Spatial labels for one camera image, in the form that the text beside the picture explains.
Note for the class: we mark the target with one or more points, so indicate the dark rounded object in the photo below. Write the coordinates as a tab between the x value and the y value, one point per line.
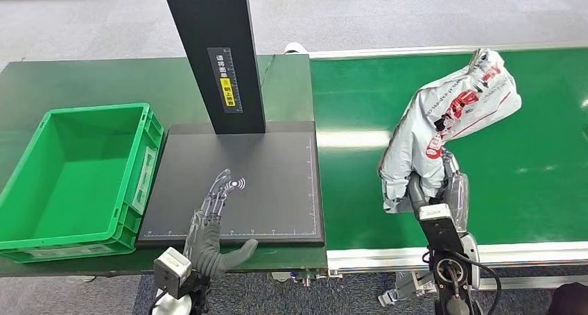
569	301

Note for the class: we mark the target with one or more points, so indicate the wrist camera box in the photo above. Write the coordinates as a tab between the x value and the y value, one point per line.
172	269
441	228

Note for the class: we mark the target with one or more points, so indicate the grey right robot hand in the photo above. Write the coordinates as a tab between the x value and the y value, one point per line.
457	193

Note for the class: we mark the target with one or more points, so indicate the grey metal clamp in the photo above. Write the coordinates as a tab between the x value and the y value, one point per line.
404	287

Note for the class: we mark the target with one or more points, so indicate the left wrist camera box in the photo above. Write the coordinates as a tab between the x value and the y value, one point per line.
172	269

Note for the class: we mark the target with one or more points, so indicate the green conveyor belt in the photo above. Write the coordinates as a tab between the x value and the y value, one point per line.
349	202

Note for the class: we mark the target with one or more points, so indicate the black scanner column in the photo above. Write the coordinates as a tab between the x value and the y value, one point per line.
206	23

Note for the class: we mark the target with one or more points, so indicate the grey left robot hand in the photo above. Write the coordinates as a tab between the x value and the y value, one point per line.
206	246

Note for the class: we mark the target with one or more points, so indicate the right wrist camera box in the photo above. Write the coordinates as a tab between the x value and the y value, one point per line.
441	228

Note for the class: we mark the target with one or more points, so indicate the black and yellow label sticker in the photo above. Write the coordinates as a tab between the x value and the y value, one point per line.
226	81

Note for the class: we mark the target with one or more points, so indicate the green plastic crate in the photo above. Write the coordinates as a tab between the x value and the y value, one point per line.
69	184

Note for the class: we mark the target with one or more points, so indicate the aluminium conveyor frame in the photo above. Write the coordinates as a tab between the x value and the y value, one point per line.
528	251

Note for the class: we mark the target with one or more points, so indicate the dark green table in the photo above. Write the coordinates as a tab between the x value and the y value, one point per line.
92	78

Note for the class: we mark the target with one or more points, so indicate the white roller end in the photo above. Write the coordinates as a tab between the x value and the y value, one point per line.
295	49

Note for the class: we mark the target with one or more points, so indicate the black scanner base plate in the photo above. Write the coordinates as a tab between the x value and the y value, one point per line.
275	166

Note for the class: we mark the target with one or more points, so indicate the metal bracket under table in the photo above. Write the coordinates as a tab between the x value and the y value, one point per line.
305	274

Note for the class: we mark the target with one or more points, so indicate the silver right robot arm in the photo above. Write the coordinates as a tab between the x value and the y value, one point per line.
452	281

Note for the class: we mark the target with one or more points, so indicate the white red-printed package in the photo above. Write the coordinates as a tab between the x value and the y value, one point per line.
422	133

